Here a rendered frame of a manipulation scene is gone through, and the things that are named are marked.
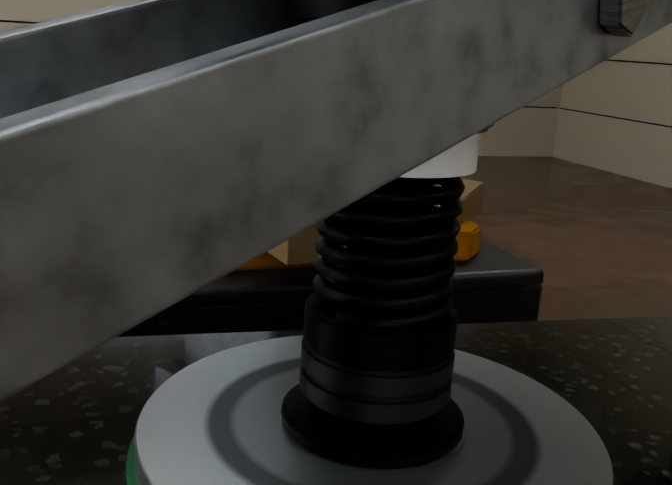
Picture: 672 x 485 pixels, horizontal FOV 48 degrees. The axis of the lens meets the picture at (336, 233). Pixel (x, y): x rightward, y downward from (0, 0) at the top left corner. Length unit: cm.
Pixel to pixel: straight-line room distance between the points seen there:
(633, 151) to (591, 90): 82
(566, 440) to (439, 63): 20
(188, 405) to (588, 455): 18
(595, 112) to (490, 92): 736
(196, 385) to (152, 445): 6
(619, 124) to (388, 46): 716
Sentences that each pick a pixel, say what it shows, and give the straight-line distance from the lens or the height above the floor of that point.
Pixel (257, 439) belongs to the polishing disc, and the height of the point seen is 85.
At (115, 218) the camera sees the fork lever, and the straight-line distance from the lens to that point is 16.
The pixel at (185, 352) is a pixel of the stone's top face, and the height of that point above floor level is 82.
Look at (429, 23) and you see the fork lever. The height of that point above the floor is 103.
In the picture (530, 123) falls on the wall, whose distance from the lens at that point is 786.
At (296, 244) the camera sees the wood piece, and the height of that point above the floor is 80.
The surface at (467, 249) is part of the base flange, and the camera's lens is 104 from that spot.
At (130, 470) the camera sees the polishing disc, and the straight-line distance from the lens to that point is 35.
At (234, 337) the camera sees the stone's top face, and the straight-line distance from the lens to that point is 52.
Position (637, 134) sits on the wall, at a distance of 719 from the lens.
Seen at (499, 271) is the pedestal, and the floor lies 74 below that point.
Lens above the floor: 102
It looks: 14 degrees down
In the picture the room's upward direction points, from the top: 4 degrees clockwise
